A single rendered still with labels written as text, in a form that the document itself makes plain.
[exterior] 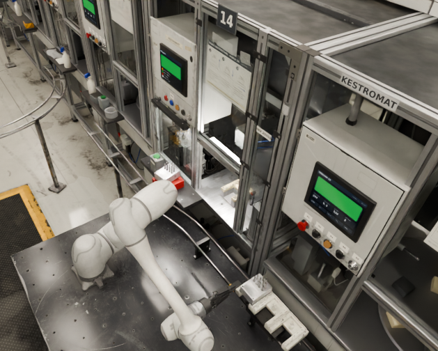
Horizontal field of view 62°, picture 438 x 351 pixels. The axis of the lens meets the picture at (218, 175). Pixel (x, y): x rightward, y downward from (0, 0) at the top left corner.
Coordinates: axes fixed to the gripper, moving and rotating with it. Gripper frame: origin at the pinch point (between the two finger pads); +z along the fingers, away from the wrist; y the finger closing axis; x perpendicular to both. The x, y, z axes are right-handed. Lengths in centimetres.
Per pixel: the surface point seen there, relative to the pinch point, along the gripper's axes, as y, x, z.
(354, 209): 76, -32, 17
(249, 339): -19.8, -19.4, -3.7
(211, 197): 3, 54, 25
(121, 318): -20, 27, -51
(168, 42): 88, 91, 20
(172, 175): 14, 74, 10
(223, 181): 3, 62, 40
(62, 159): -88, 255, -14
